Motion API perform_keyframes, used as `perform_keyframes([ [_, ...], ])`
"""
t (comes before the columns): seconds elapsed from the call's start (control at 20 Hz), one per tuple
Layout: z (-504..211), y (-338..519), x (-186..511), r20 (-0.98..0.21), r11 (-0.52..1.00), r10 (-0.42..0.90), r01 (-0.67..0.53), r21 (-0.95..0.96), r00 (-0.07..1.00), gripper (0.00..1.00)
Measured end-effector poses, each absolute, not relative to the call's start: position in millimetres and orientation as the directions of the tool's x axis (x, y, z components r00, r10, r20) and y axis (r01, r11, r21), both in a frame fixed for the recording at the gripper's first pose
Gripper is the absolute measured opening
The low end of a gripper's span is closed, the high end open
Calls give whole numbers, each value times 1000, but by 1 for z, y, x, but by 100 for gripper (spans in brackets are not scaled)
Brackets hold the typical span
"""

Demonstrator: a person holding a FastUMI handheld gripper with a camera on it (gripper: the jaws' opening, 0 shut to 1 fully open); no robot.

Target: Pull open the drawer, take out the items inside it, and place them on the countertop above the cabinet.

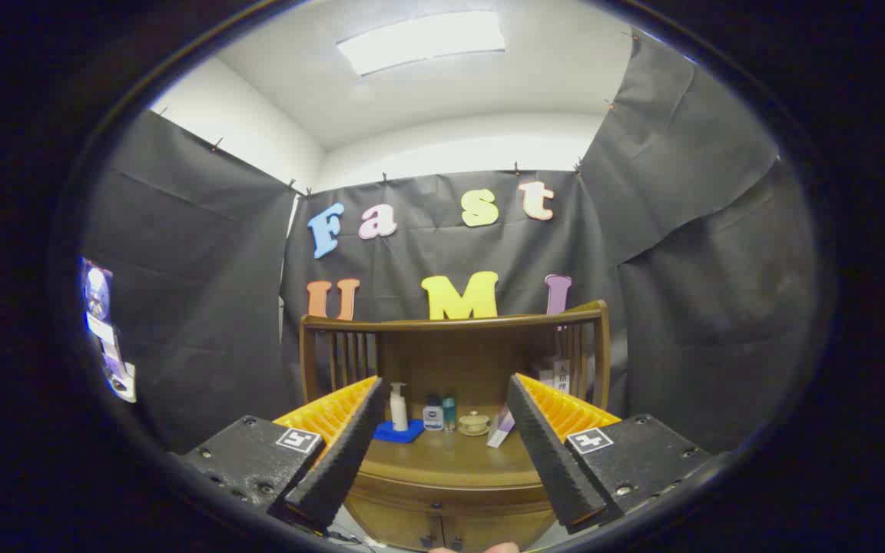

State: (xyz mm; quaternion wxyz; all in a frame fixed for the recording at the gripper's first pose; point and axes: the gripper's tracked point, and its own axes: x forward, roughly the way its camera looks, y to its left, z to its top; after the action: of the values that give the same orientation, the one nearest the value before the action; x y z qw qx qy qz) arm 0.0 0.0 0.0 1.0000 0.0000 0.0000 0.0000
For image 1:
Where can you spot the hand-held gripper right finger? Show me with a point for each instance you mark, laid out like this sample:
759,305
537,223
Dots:
550,461

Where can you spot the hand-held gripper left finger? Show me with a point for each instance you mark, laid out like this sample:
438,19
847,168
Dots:
339,461

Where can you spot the wooden drawer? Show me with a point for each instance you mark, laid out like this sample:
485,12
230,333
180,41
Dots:
481,513

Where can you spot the wooden countertop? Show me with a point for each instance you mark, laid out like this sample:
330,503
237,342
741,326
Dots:
450,461

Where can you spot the brown wooden cabinet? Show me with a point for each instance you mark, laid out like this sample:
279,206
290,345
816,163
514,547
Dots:
458,361

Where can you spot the purple white box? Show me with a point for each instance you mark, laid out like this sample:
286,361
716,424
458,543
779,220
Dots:
499,430

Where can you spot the blue folded cloth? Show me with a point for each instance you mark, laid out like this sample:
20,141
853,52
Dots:
400,435

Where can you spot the white pump bottle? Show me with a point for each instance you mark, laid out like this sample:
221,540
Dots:
399,411

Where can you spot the plain white book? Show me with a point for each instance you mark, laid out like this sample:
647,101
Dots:
546,378

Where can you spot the beige lidded teacup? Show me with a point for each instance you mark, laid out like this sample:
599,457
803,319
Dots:
474,424

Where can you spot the white book black lettering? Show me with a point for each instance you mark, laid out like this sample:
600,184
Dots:
562,376

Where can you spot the white lotion bottle blue cap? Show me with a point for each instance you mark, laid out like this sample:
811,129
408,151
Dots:
433,418

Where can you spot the teal glass bottle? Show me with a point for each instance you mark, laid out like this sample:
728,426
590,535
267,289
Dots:
449,415

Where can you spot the black backdrop cloth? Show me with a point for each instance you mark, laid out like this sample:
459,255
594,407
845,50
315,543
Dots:
197,269

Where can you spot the ceiling light panel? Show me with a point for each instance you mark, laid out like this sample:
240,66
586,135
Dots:
423,40

